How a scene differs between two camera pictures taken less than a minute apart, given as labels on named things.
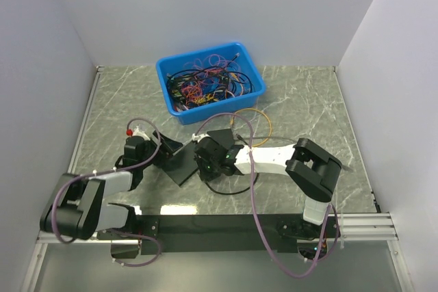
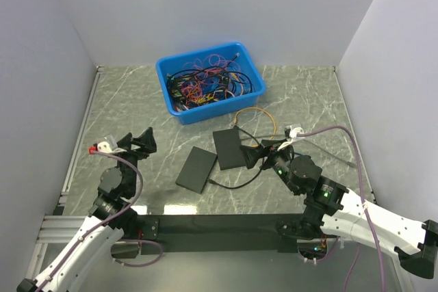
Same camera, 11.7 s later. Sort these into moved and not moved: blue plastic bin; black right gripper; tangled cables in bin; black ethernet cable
Moved: black right gripper; black ethernet cable
Not moved: tangled cables in bin; blue plastic bin
